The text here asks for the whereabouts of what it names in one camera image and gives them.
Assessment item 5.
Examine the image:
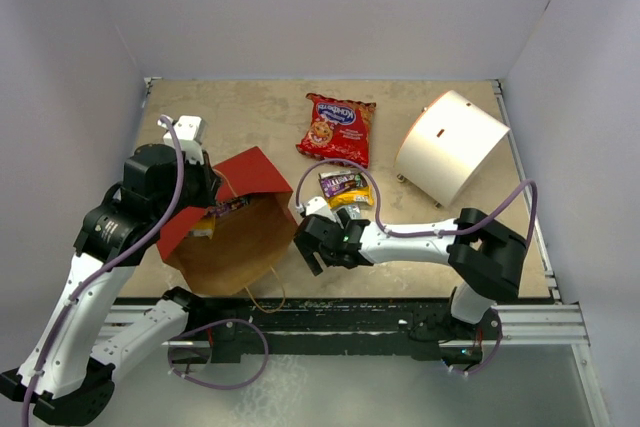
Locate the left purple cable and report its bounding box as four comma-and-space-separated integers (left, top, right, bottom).
19, 116, 186, 427

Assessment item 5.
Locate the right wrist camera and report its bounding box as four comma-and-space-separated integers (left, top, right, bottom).
296, 196, 335, 220

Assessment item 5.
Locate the silver blister pack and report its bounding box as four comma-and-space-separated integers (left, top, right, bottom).
334, 204, 362, 222

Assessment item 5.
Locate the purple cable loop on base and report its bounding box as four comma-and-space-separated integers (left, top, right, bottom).
167, 319, 271, 391

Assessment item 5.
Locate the white cylindrical appliance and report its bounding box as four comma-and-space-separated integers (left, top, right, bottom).
394, 90, 510, 206

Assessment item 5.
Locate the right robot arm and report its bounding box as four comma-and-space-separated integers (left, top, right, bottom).
293, 208, 528, 338

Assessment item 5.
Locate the red cookie snack packet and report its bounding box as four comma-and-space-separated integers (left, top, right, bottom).
296, 93, 377, 168

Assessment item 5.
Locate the yellow snack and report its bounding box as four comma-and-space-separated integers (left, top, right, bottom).
187, 217, 216, 239

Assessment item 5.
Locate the yellow snack bar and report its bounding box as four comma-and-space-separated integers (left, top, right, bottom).
328, 186, 375, 209

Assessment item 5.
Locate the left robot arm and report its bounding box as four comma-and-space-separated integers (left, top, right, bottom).
1, 141, 221, 426

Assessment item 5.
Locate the purple candy packet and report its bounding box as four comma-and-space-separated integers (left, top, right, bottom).
205, 195, 250, 218
318, 170, 368, 199

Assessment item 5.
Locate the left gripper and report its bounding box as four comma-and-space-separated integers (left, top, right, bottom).
154, 148, 223, 225

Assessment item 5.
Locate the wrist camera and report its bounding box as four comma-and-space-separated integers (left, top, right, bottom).
157, 115, 206, 165
296, 196, 335, 220

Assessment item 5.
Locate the red paper bag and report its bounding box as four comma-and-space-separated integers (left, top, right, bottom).
157, 147, 297, 296

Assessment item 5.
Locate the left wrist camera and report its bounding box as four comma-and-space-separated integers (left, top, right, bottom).
157, 115, 206, 165

